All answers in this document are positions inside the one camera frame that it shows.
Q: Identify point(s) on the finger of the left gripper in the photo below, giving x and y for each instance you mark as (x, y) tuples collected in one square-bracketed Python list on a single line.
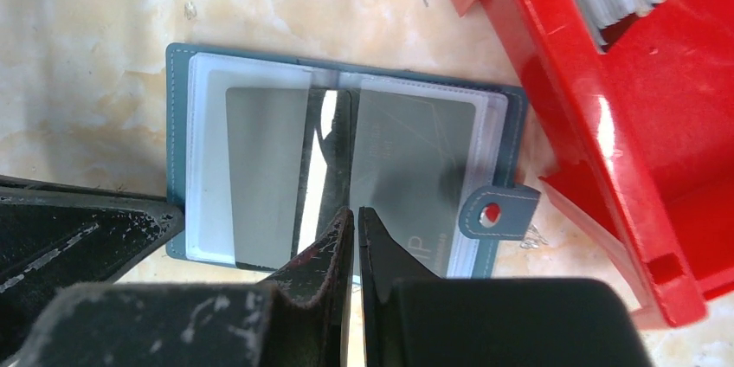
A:
[(54, 236)]

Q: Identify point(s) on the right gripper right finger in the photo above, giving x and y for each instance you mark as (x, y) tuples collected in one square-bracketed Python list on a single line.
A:
[(412, 317)]

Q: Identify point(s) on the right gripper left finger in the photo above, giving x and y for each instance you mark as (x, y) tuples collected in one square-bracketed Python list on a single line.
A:
[(297, 316)]

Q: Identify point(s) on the black VIP credit card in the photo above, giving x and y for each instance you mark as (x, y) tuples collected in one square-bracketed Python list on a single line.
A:
[(409, 165)]

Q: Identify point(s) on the teal card holder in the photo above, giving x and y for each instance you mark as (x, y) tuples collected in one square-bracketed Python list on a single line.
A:
[(493, 206)]

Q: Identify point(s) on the red plastic bin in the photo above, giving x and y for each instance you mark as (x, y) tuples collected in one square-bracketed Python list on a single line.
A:
[(642, 132)]

